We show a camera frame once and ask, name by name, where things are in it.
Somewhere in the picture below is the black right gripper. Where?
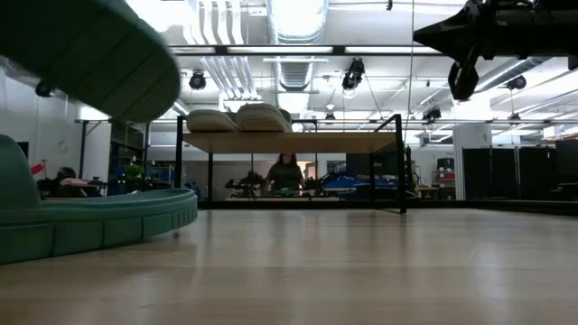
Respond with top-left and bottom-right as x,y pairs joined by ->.
413,0 -> 543,102

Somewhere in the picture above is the black storage rack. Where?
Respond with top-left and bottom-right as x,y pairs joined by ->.
109,120 -> 152,196

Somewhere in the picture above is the silver ceiling duct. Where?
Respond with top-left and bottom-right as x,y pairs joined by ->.
266,0 -> 330,45

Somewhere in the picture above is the green rubber slide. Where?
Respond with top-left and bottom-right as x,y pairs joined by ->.
0,134 -> 200,265
0,0 -> 182,124

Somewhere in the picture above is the wooden shelf with black frame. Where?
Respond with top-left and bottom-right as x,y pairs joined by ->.
174,113 -> 408,215

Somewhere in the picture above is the black partition wall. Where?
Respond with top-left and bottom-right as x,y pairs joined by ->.
461,145 -> 557,200

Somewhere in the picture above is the white rubber slide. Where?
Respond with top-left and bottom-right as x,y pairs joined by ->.
186,109 -> 240,134
236,103 -> 294,134

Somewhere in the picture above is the person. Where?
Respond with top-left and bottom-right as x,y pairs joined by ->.
35,166 -> 109,191
265,153 -> 306,193

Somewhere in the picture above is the black table frame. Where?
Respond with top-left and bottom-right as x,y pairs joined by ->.
197,199 -> 578,217

